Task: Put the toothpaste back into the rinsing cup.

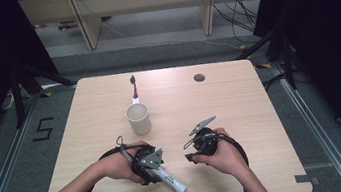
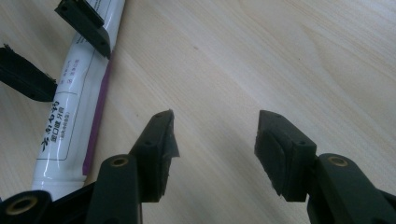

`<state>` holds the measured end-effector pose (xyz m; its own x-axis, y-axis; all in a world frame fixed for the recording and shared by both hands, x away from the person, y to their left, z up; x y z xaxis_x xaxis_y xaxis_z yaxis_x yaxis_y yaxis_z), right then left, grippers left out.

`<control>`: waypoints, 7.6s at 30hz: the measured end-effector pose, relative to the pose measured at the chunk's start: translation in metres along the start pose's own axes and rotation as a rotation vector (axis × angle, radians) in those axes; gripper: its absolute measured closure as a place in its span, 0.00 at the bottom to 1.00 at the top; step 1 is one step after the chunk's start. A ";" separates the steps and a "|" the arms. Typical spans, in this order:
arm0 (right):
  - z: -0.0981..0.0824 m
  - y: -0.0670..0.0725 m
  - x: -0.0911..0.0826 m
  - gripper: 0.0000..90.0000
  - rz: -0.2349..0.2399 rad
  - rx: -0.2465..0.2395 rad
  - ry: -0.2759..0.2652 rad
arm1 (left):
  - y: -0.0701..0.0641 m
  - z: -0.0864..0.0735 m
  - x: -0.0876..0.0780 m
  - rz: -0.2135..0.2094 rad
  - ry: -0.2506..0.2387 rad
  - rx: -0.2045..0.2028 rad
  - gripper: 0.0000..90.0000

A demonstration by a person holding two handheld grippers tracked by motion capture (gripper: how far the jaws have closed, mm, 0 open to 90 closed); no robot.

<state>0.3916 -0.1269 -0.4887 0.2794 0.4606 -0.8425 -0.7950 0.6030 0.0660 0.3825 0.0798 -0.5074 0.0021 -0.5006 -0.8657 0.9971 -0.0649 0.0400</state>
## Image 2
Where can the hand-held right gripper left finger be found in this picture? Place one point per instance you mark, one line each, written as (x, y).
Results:
(152, 155)

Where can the white toothpaste tube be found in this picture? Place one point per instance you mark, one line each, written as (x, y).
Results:
(71, 124)

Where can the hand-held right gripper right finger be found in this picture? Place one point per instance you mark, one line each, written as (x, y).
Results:
(286, 155)

